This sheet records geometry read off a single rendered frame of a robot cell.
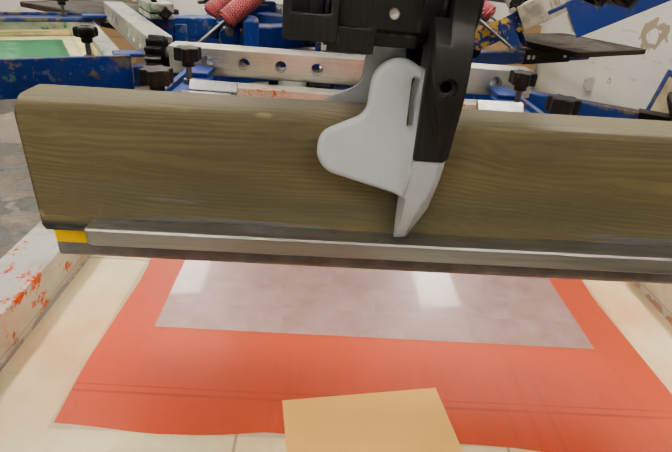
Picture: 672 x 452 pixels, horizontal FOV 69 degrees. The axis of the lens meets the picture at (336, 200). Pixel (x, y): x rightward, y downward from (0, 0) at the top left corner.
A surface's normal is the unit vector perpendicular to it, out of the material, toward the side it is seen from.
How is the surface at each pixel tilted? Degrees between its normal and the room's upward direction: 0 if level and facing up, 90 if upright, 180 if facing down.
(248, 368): 0
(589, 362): 0
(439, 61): 82
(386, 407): 0
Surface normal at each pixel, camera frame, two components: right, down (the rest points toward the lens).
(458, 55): 0.02, 0.26
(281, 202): 0.00, 0.47
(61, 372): 0.07, -0.89
